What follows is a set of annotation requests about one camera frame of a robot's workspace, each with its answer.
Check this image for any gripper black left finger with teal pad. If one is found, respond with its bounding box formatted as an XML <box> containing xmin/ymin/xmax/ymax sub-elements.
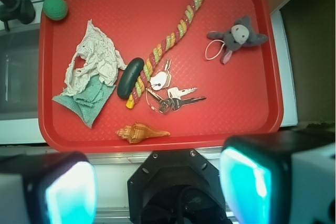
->
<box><xmin>1</xmin><ymin>152</ymin><xmax>98</xmax><ymax>223</ymax></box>

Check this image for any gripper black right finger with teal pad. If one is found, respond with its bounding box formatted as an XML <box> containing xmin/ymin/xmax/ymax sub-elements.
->
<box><xmin>219</xmin><ymin>129</ymin><xmax>335</xmax><ymax>223</ymax></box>

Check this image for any gray plush animal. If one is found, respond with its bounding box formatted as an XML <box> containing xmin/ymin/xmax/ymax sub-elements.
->
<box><xmin>205</xmin><ymin>16</ymin><xmax>268</xmax><ymax>65</ymax></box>

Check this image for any teal knit cloth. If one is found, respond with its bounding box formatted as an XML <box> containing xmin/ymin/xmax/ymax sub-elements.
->
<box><xmin>52</xmin><ymin>76</ymin><xmax>116</xmax><ymax>129</ymax></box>

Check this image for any orange conch seashell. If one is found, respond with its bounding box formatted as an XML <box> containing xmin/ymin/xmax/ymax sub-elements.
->
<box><xmin>116</xmin><ymin>122</ymin><xmax>170</xmax><ymax>144</ymax></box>

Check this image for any bunch of keys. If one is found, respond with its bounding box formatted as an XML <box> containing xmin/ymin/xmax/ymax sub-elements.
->
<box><xmin>145</xmin><ymin>59</ymin><xmax>206</xmax><ymax>114</ymax></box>

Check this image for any dark green cucumber toy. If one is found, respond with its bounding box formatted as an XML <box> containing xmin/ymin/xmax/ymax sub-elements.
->
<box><xmin>117</xmin><ymin>58</ymin><xmax>144</xmax><ymax>100</ymax></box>

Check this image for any red plastic tray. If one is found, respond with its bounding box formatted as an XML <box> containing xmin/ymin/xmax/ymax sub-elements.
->
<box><xmin>38</xmin><ymin>0</ymin><xmax>283</xmax><ymax>153</ymax></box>

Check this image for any green ball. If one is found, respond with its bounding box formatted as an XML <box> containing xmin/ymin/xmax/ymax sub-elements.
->
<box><xmin>43</xmin><ymin>0</ymin><xmax>68</xmax><ymax>21</ymax></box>

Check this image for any black clamp fixture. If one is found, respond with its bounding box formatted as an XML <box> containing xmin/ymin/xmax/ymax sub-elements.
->
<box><xmin>1</xmin><ymin>0</ymin><xmax>36</xmax><ymax>32</ymax></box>

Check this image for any black octagonal mount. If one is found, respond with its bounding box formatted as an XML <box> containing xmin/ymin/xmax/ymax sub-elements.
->
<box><xmin>127</xmin><ymin>150</ymin><xmax>231</xmax><ymax>223</ymax></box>

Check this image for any twisted rope toy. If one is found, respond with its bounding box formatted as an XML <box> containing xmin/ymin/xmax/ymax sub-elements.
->
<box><xmin>125</xmin><ymin>0</ymin><xmax>204</xmax><ymax>109</ymax></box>

